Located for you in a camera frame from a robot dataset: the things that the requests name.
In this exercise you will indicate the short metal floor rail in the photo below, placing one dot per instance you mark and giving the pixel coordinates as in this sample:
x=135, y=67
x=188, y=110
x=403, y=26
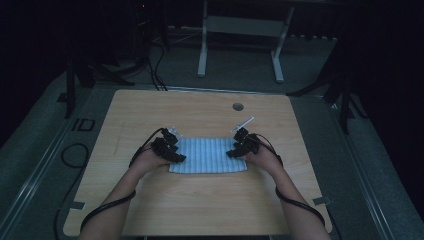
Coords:
x=200, y=89

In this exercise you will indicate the black stand legs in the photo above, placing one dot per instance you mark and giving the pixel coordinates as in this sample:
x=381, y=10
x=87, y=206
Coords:
x=330, y=90
x=110, y=78

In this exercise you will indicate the white desk frame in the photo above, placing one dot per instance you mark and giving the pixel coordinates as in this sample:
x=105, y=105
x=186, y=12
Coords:
x=240, y=26

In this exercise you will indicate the long metal floor rail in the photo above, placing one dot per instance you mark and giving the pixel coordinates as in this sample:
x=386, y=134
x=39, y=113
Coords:
x=360, y=166
x=33, y=176

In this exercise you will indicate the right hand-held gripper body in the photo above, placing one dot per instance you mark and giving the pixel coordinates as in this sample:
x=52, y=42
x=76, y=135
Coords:
x=248, y=141

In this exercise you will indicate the grey tape piece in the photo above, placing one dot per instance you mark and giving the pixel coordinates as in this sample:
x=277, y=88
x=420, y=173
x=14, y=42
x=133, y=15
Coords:
x=322, y=200
x=77, y=205

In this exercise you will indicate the person's right hand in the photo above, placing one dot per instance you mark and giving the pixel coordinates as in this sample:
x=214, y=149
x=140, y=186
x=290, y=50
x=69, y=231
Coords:
x=265, y=158

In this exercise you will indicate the blue striped cloth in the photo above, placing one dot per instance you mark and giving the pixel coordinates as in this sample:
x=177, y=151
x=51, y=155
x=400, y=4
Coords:
x=206, y=155

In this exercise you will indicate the person's left hand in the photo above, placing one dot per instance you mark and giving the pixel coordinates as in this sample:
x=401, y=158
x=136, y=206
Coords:
x=148, y=161

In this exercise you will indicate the grey round table grommet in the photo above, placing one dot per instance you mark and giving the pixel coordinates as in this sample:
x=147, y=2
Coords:
x=238, y=106

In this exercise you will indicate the black metal stand post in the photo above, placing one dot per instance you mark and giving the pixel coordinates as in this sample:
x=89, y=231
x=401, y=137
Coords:
x=70, y=93
x=345, y=110

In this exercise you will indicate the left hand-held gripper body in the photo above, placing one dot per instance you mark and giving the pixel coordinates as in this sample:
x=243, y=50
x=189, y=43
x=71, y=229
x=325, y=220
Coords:
x=166, y=140

